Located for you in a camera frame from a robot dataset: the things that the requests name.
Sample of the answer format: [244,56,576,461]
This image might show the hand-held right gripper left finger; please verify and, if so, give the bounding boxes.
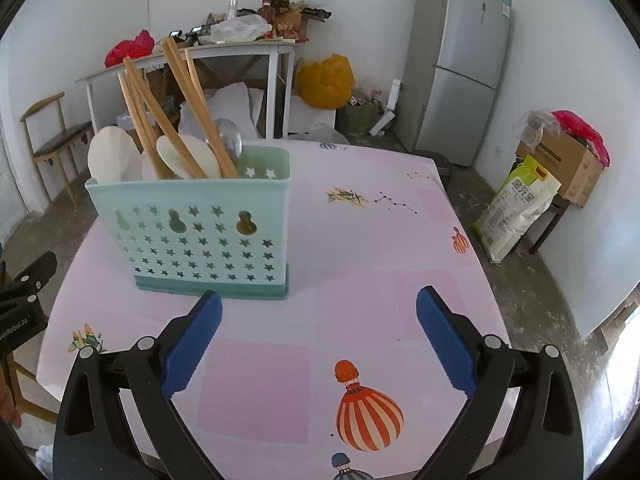
[52,289,224,480]

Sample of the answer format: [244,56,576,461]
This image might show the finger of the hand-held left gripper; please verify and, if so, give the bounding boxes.
[0,252,58,312]

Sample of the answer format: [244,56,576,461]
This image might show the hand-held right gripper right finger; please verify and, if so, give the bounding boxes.
[415,285,586,480]

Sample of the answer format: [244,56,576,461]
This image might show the green star-cutout utensil holder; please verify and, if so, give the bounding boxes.
[84,145,291,302]

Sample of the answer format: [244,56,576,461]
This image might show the white rice paddle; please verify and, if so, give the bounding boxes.
[87,126,144,184]
[155,133,221,180]

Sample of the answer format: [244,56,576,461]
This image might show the large metal spoon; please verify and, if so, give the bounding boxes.
[213,118,245,162]

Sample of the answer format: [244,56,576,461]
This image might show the bundle of wooden chopsticks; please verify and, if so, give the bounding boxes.
[117,37,240,181]

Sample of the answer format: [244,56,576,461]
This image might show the white and green rice bag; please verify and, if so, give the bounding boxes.
[472,154,563,265]

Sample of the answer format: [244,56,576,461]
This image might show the dark wooden stool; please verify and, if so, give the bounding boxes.
[529,194,571,256]

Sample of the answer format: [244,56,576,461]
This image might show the large cardboard box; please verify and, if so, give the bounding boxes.
[517,129,605,209]

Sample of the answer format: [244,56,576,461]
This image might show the clear plastic bag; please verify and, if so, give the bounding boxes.
[517,109,556,147]

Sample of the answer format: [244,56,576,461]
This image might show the white sack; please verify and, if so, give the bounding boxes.
[179,84,264,139]

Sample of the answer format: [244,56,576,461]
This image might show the green sack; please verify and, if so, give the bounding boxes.
[335,102,386,136]

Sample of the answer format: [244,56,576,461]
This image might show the red plastic bag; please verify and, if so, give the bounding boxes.
[104,29,154,69]

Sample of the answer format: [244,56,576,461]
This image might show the white board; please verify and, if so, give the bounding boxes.
[369,78,404,136]

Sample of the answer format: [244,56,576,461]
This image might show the red bag on box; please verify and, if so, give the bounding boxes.
[549,109,611,167]

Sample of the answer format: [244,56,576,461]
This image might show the white box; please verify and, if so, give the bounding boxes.
[292,94,337,134]

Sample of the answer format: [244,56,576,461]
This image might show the white side table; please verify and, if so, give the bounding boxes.
[75,39,304,142]

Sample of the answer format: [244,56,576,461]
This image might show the silver refrigerator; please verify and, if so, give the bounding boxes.
[399,0,515,168]

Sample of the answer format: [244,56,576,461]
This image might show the black devices on table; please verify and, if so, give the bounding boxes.
[167,26,207,44]

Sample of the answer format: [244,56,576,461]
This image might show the yellow plastic bag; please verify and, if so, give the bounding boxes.
[295,54,355,110]

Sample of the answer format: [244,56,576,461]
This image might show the white plastic bag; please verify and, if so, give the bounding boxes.
[209,14,274,44]

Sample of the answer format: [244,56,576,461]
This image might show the pile of boxes and packets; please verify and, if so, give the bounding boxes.
[259,0,334,42]

